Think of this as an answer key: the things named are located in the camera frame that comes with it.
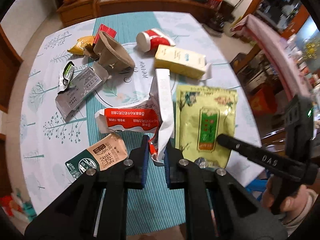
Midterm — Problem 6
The beige green snack pouch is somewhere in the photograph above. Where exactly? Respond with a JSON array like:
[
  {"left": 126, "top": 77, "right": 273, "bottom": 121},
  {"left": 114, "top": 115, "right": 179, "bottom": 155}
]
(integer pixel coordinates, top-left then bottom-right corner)
[{"left": 65, "top": 133, "right": 128, "bottom": 179}]

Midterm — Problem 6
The white red milk carton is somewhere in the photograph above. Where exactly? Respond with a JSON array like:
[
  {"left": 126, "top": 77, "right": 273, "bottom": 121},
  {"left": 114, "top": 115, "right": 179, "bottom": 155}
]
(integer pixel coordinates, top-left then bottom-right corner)
[{"left": 95, "top": 69, "right": 175, "bottom": 166}]

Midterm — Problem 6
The right hand of person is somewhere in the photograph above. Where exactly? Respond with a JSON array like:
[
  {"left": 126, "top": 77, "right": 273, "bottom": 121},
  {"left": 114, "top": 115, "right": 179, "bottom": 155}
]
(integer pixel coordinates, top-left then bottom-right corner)
[{"left": 261, "top": 177, "right": 309, "bottom": 221}]

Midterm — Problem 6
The blue plastic stool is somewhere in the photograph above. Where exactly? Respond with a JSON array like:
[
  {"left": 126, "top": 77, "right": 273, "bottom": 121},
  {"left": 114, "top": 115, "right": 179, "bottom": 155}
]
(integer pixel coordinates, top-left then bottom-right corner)
[{"left": 245, "top": 179, "right": 268, "bottom": 202}]

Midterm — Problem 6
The large yellow-green ginger bag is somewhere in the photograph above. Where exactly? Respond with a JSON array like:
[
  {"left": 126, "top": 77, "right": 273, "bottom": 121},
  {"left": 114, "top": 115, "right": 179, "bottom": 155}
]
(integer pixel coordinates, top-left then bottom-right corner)
[{"left": 175, "top": 85, "right": 238, "bottom": 168}]

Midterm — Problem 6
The yellow rectangular carton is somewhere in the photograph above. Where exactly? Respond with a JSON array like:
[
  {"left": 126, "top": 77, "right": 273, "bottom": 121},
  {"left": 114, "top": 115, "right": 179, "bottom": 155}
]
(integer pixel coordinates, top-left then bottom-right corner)
[{"left": 153, "top": 44, "right": 212, "bottom": 81}]

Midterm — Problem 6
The patterned white teal tablecloth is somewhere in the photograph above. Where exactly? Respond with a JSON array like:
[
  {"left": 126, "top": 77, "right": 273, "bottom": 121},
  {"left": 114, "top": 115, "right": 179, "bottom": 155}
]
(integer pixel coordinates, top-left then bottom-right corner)
[{"left": 20, "top": 11, "right": 261, "bottom": 235}]

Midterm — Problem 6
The silver foil box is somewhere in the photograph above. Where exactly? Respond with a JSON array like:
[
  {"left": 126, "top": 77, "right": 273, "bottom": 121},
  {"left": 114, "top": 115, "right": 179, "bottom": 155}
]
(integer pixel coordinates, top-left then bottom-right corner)
[{"left": 55, "top": 62, "right": 109, "bottom": 120}]

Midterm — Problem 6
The red white paper cup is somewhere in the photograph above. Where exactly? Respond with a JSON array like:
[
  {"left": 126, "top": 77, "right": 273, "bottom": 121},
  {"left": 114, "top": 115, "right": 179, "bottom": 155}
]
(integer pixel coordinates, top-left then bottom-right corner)
[{"left": 136, "top": 28, "right": 176, "bottom": 53}]

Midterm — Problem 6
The red basket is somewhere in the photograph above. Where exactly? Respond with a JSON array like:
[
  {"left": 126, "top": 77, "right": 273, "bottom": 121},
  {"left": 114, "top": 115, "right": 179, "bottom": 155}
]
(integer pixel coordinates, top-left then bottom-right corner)
[{"left": 208, "top": 0, "right": 223, "bottom": 9}]

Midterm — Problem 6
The brown paper cone bag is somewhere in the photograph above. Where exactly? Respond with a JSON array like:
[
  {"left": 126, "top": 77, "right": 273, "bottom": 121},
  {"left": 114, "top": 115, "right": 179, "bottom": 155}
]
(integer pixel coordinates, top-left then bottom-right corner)
[{"left": 84, "top": 31, "right": 135, "bottom": 72}]

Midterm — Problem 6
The red cigarette box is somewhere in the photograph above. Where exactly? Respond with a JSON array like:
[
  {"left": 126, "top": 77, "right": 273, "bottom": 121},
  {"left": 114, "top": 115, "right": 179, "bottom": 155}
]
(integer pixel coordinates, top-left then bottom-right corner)
[{"left": 93, "top": 24, "right": 117, "bottom": 44}]

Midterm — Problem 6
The yellow crumpled wrapper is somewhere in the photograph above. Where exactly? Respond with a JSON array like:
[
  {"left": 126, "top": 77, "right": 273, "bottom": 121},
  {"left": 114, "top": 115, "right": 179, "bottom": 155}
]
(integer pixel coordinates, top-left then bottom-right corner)
[{"left": 67, "top": 36, "right": 95, "bottom": 56}]

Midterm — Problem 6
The wooden tv cabinet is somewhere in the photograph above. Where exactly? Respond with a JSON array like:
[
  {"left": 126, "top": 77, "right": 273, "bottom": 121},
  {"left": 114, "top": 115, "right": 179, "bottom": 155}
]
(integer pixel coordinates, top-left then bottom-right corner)
[{"left": 57, "top": 0, "right": 235, "bottom": 27}]

